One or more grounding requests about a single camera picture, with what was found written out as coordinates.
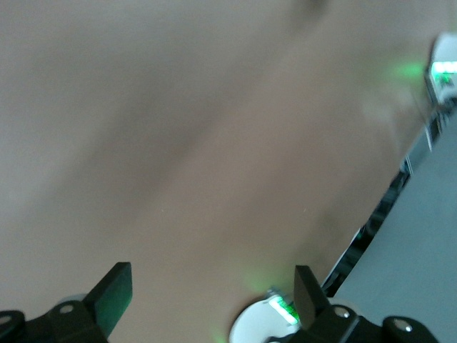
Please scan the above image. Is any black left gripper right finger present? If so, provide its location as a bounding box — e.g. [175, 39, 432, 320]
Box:
[288, 264, 362, 343]

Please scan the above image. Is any brown table cover sheet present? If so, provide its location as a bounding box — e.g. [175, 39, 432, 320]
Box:
[0, 0, 457, 343]

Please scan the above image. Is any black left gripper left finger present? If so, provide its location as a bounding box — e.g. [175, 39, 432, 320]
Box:
[48, 262, 134, 343]

